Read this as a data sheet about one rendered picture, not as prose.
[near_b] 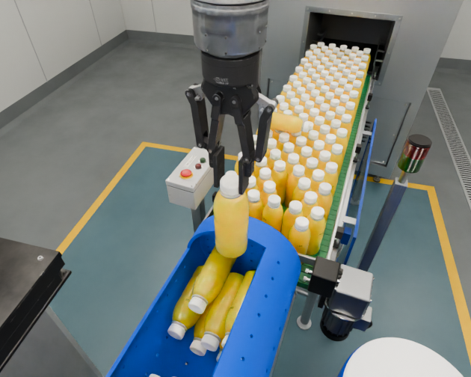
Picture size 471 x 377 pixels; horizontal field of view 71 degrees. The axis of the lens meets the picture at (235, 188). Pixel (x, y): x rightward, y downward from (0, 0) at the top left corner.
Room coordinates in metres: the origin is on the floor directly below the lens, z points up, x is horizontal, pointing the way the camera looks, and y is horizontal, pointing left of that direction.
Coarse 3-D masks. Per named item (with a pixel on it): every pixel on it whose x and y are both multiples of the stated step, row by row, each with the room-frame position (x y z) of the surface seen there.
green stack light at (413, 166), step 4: (400, 156) 0.80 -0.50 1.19; (404, 156) 0.78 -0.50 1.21; (400, 160) 0.79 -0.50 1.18; (404, 160) 0.78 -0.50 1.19; (408, 160) 0.77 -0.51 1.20; (412, 160) 0.76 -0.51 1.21; (416, 160) 0.76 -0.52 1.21; (420, 160) 0.76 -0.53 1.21; (400, 164) 0.79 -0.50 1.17; (404, 164) 0.77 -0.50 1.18; (408, 164) 0.77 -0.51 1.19; (412, 164) 0.76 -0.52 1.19; (416, 164) 0.76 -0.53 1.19; (420, 164) 0.76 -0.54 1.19; (400, 168) 0.78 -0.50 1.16; (404, 168) 0.77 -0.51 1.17; (408, 168) 0.76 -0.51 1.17; (412, 168) 0.76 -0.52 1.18; (416, 168) 0.76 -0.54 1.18; (408, 172) 0.76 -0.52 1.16; (412, 172) 0.76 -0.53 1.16; (416, 172) 0.76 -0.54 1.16
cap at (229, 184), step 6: (228, 174) 0.44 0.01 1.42; (234, 174) 0.44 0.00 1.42; (222, 180) 0.43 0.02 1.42; (228, 180) 0.43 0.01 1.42; (234, 180) 0.43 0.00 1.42; (222, 186) 0.41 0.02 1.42; (228, 186) 0.41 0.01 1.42; (234, 186) 0.41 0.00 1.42; (228, 192) 0.41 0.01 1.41; (234, 192) 0.41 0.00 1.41
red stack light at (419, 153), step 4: (408, 144) 0.79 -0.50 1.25; (404, 148) 0.80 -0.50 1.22; (408, 148) 0.78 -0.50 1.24; (412, 148) 0.77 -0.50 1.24; (416, 148) 0.77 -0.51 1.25; (420, 148) 0.76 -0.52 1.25; (424, 148) 0.76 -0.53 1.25; (428, 148) 0.76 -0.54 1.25; (404, 152) 0.79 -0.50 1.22; (408, 152) 0.78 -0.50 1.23; (412, 152) 0.77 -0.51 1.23; (416, 152) 0.76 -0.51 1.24; (420, 152) 0.76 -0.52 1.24; (424, 152) 0.76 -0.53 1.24; (408, 156) 0.77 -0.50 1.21; (412, 156) 0.77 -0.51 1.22; (416, 156) 0.76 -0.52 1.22; (420, 156) 0.76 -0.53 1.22; (424, 156) 0.76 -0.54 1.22
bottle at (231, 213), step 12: (216, 204) 0.41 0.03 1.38; (228, 204) 0.40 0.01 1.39; (240, 204) 0.41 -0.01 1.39; (216, 216) 0.41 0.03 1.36; (228, 216) 0.39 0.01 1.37; (240, 216) 0.40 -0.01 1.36; (216, 228) 0.41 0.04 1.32; (228, 228) 0.39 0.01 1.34; (240, 228) 0.40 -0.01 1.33; (216, 240) 0.41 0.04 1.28; (228, 240) 0.39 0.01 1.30; (240, 240) 0.40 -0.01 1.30; (228, 252) 0.39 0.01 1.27; (240, 252) 0.40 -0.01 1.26
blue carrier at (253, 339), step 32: (256, 224) 0.50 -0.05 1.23; (192, 256) 0.52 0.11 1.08; (256, 256) 0.50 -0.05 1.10; (288, 256) 0.45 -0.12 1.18; (256, 288) 0.35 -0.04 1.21; (288, 288) 0.38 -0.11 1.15; (160, 320) 0.36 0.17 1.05; (256, 320) 0.29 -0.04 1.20; (128, 352) 0.27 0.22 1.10; (160, 352) 0.30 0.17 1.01; (192, 352) 0.32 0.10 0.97; (224, 352) 0.22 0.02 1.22; (256, 352) 0.24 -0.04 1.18
